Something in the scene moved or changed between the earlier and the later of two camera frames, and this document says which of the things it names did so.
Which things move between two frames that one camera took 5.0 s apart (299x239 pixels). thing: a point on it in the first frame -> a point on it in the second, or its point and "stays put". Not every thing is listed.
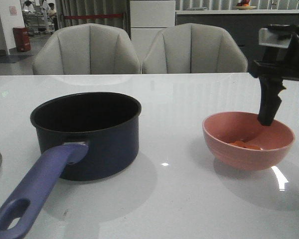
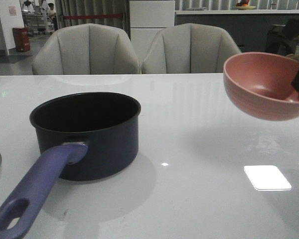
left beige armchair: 87,49 stays put
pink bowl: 239,140 -> 259,84
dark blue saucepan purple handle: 83,136 stays put
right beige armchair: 194,48 stays put
